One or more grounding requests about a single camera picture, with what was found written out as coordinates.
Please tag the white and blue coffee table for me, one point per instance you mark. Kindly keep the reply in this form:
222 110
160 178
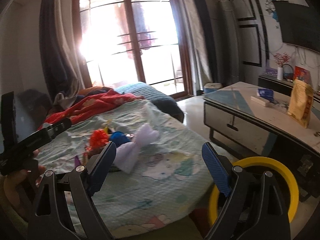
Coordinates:
266 130

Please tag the blue tissue pack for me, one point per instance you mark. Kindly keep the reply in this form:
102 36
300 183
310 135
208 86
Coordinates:
265 93

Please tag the black tv cabinet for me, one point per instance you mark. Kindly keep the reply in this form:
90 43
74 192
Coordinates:
270 82

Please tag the red floral blanket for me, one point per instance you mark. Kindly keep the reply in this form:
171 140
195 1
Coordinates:
90 106

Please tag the banana peel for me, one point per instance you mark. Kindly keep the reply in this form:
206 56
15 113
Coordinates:
108 127

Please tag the yellow rimmed black trash bin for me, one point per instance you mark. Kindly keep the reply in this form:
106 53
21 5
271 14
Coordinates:
264 162

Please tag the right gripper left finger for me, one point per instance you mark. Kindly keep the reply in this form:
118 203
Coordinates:
50 218

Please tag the blue crumpled ball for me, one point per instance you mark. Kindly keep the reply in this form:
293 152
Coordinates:
119 138

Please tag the light green cartoon bed sheet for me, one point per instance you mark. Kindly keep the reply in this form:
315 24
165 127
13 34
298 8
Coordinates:
169 178

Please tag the wall mounted black television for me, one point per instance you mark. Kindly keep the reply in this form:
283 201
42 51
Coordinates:
299 24

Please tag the dark left curtain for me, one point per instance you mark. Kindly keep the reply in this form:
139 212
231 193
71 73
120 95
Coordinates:
59 57

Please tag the grey right curtain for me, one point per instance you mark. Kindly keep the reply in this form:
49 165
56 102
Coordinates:
200 41

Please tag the white vase with red flowers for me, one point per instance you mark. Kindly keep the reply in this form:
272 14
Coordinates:
280 60

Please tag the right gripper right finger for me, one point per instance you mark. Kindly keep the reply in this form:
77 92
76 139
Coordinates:
250 205

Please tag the blue quilted cushion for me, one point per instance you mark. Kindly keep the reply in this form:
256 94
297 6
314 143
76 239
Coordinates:
163 102

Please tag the orange wrapper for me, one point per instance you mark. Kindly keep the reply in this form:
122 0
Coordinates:
98 139

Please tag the person's left hand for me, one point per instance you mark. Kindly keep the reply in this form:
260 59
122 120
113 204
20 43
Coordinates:
11 183

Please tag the red picture card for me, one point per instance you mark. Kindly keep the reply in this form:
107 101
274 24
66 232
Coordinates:
302 75

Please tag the wooden framed glass door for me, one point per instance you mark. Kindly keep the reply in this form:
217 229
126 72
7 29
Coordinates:
122 42

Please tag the yellow paper snack bag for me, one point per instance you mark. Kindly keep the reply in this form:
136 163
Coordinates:
301 102

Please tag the tall grey air conditioner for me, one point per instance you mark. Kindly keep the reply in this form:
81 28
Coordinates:
231 70

